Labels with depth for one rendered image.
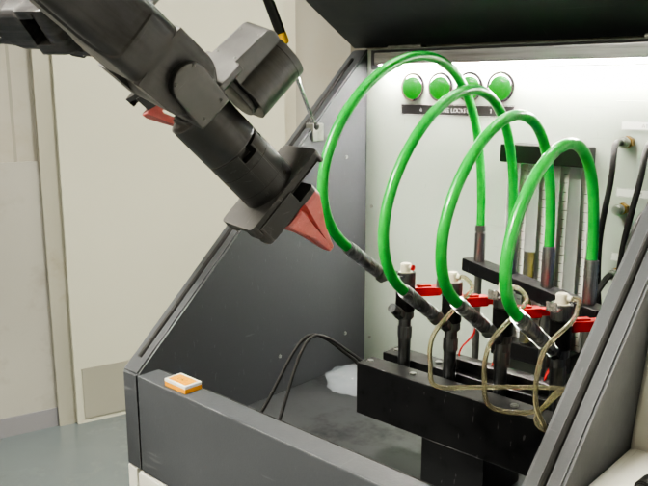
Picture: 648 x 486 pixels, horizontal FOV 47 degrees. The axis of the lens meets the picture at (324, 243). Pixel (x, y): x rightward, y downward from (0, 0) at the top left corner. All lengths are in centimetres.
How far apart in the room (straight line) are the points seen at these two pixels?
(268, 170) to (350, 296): 82
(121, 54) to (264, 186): 19
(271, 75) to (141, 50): 14
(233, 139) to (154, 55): 12
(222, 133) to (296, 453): 44
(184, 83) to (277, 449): 52
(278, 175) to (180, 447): 55
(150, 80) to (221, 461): 61
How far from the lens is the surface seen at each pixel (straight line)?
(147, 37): 61
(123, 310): 329
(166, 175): 324
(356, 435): 125
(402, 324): 111
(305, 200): 72
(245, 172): 70
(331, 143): 94
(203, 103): 64
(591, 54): 121
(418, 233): 142
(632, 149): 121
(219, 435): 106
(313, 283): 141
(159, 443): 119
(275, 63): 70
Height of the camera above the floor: 138
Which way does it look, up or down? 12 degrees down
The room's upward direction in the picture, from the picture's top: straight up
